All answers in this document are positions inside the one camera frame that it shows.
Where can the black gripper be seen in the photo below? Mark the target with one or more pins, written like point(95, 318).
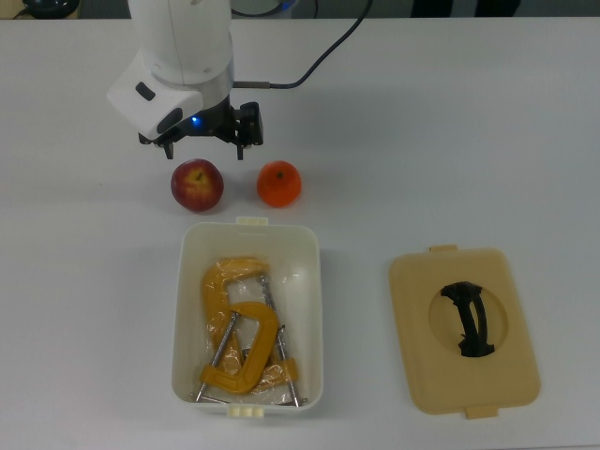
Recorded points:
point(215, 119)

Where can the red toy apple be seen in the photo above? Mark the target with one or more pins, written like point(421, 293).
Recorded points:
point(197, 186)

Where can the orange toy fruit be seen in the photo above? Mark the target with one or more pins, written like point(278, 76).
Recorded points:
point(279, 185)

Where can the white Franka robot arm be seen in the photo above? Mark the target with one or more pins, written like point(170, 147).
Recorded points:
point(183, 37)

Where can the white plastic container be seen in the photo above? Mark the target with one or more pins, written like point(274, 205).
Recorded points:
point(197, 262)

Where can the large yellow C-clamp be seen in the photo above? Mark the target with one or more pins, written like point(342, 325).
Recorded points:
point(215, 286)

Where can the black round object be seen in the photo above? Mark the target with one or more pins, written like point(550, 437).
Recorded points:
point(49, 7)

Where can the small yellow C-clamp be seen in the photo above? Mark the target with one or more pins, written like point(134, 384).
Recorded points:
point(262, 337)

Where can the beige plastic lid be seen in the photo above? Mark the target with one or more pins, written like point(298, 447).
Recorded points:
point(422, 328)

